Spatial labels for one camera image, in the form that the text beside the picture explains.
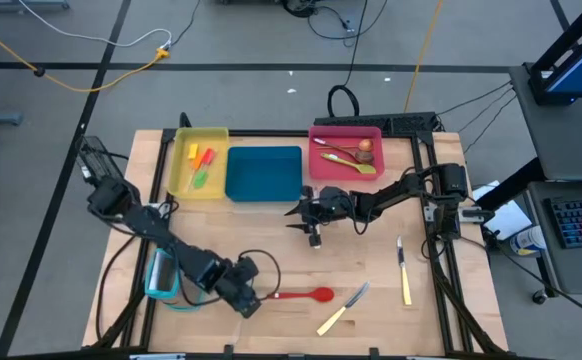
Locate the black monitor stand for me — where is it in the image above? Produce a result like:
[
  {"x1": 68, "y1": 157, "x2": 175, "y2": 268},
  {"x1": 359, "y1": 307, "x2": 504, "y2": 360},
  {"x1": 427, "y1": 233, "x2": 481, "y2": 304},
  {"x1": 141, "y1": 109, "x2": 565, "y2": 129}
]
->
[{"x1": 524, "y1": 0, "x2": 582, "y2": 106}]

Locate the black looped cable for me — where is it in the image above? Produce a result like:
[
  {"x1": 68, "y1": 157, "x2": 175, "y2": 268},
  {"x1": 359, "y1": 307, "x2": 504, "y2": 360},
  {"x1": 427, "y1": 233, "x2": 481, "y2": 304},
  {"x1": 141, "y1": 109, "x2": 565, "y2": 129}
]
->
[{"x1": 326, "y1": 0, "x2": 370, "y2": 119}]

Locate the grey keyboard desk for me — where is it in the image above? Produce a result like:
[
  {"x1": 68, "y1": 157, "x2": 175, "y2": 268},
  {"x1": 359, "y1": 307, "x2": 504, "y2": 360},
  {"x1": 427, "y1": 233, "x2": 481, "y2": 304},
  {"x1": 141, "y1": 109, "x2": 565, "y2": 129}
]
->
[{"x1": 524, "y1": 180, "x2": 582, "y2": 296}]

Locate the thin black cable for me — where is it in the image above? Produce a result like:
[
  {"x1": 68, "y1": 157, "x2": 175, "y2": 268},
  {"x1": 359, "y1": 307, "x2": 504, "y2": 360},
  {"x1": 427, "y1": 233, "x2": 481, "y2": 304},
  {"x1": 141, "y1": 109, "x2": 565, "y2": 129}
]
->
[
  {"x1": 462, "y1": 93, "x2": 518, "y2": 155},
  {"x1": 456, "y1": 87, "x2": 516, "y2": 134},
  {"x1": 435, "y1": 79, "x2": 513, "y2": 117},
  {"x1": 169, "y1": 0, "x2": 203, "y2": 49}
]

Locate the red silicone spoon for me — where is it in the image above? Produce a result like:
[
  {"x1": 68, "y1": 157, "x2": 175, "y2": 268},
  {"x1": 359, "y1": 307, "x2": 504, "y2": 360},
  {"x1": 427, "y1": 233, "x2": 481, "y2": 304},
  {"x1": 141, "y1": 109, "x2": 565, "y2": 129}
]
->
[{"x1": 265, "y1": 286, "x2": 336, "y2": 304}]

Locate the backlit rainbow keyboard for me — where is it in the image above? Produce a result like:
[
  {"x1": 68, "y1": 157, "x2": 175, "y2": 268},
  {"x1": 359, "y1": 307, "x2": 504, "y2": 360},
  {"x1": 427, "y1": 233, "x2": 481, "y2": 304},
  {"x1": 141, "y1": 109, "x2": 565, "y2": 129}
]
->
[{"x1": 544, "y1": 195, "x2": 582, "y2": 250}]

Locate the yellow extension cable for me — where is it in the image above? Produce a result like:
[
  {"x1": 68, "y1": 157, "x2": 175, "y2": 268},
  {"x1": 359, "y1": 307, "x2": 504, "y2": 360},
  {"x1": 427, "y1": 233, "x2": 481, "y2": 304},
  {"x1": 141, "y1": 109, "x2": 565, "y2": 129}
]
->
[
  {"x1": 0, "y1": 14, "x2": 171, "y2": 94},
  {"x1": 403, "y1": 0, "x2": 445, "y2": 114}
]

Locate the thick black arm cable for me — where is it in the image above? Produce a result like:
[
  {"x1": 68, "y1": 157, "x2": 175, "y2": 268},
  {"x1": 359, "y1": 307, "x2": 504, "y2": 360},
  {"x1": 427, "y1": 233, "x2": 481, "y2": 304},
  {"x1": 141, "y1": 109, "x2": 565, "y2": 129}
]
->
[{"x1": 94, "y1": 232, "x2": 140, "y2": 344}]

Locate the black cable bundle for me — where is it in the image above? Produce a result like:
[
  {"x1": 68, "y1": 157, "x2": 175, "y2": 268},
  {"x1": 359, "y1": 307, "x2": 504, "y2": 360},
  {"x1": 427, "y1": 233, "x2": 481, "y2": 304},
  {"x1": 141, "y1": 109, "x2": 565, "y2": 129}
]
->
[{"x1": 280, "y1": 0, "x2": 367, "y2": 41}]

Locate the cream-handled table knife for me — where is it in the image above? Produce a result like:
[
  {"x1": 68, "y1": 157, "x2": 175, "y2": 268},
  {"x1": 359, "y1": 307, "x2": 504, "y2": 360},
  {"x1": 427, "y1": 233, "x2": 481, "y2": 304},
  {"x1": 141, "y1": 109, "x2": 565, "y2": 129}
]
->
[
  {"x1": 315, "y1": 280, "x2": 372, "y2": 337},
  {"x1": 396, "y1": 234, "x2": 414, "y2": 307}
]

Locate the dark wooden spoon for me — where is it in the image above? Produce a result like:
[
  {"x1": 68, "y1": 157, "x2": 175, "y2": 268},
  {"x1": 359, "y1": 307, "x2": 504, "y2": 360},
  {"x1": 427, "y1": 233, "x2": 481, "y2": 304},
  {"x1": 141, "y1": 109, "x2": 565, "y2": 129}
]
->
[{"x1": 312, "y1": 137, "x2": 375, "y2": 165}]

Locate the black wire mesh basket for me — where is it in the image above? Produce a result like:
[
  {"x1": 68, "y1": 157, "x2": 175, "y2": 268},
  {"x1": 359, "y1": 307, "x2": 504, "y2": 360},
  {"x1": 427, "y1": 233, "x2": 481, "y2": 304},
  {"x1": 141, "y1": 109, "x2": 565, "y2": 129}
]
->
[{"x1": 74, "y1": 135, "x2": 125, "y2": 186}]

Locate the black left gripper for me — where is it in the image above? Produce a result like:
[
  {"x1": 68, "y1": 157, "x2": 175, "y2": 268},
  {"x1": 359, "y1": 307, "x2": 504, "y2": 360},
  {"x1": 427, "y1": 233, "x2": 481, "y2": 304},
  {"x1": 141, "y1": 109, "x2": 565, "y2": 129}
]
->
[{"x1": 214, "y1": 257, "x2": 265, "y2": 320}]

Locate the grey side desk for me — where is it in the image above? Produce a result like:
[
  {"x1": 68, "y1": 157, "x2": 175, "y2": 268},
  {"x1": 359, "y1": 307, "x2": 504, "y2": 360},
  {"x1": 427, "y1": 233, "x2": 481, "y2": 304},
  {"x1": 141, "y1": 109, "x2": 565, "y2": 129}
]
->
[{"x1": 508, "y1": 64, "x2": 582, "y2": 182}]

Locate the black table frame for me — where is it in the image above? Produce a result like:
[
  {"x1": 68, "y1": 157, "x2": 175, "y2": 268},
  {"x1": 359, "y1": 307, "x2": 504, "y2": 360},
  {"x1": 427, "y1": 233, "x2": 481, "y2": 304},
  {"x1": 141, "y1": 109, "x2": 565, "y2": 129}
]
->
[{"x1": 90, "y1": 127, "x2": 510, "y2": 357}]

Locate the black desk leg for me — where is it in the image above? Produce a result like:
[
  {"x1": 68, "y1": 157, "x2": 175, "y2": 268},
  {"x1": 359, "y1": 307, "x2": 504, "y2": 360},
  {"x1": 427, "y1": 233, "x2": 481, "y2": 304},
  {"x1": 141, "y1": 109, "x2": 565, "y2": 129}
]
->
[{"x1": 474, "y1": 157, "x2": 547, "y2": 212}]

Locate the lime green silicone spoon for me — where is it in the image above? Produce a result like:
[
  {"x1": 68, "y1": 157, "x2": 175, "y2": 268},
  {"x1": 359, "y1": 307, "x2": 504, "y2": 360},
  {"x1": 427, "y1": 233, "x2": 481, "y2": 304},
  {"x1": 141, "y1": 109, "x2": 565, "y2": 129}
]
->
[{"x1": 320, "y1": 152, "x2": 378, "y2": 176}]

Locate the teal-framed box grater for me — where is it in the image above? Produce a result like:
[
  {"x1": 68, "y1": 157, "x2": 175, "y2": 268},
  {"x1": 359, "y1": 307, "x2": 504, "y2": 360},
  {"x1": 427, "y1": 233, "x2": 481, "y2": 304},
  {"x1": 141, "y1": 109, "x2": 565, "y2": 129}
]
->
[{"x1": 143, "y1": 247, "x2": 207, "y2": 313}]

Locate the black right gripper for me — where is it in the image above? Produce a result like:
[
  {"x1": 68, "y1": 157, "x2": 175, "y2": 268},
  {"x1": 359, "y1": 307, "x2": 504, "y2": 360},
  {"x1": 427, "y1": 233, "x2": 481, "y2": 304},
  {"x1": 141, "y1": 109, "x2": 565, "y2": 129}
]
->
[{"x1": 284, "y1": 185, "x2": 355, "y2": 249}]

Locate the white floor cable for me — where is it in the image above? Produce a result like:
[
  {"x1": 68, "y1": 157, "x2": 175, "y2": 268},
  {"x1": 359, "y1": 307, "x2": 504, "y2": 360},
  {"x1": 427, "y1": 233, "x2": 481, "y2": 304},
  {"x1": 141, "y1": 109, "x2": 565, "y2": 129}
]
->
[{"x1": 17, "y1": 0, "x2": 173, "y2": 50}]

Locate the white and blue canister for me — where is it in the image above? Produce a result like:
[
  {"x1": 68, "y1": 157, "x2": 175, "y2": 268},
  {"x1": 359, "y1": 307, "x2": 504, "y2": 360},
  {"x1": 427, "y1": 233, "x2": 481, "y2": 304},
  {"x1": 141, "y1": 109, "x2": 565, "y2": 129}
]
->
[{"x1": 509, "y1": 224, "x2": 548, "y2": 258}]

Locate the white paper sheet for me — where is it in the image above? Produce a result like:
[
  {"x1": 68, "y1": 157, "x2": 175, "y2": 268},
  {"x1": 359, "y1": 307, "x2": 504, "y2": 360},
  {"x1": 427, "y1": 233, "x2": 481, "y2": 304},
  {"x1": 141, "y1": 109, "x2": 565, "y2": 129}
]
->
[{"x1": 472, "y1": 179, "x2": 533, "y2": 242}]

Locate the yellow plastic bin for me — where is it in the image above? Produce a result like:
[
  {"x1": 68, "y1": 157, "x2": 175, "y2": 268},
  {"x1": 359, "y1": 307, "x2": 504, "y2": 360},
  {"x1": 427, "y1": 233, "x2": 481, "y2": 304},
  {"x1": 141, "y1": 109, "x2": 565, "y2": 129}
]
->
[{"x1": 167, "y1": 126, "x2": 231, "y2": 201}]

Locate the black floor cable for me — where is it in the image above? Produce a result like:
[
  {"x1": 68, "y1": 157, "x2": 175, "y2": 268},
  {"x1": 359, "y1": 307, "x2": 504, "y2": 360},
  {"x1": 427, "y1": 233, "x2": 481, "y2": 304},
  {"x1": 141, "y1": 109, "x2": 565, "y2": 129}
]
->
[{"x1": 485, "y1": 239, "x2": 582, "y2": 326}]

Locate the light wooden spoon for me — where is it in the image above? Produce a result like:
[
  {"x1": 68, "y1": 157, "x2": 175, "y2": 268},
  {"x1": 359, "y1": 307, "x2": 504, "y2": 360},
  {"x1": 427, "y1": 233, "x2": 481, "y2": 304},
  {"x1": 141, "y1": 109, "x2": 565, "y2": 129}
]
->
[{"x1": 314, "y1": 138, "x2": 375, "y2": 152}]

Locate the blue plastic bin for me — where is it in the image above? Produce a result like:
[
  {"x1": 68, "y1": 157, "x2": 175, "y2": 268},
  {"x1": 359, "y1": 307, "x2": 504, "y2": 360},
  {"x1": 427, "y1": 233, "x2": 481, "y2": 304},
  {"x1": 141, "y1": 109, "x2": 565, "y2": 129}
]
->
[{"x1": 224, "y1": 145, "x2": 304, "y2": 203}]

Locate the pink plastic bin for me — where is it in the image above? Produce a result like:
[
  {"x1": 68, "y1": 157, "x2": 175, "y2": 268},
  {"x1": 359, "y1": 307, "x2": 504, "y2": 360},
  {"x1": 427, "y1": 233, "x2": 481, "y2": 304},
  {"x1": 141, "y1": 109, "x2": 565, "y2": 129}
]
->
[{"x1": 307, "y1": 125, "x2": 386, "y2": 182}]

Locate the red silicone spatula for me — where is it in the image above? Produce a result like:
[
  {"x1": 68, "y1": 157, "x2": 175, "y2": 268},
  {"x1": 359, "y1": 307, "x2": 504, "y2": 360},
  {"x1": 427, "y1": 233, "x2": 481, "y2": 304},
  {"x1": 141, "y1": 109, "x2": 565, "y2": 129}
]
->
[{"x1": 190, "y1": 147, "x2": 217, "y2": 194}]

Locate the yellow silicone spatula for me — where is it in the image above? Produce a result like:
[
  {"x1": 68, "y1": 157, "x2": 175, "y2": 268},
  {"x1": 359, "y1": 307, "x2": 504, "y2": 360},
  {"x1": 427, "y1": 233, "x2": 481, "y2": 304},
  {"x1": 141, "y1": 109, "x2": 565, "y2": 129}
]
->
[{"x1": 185, "y1": 142, "x2": 200, "y2": 176}]

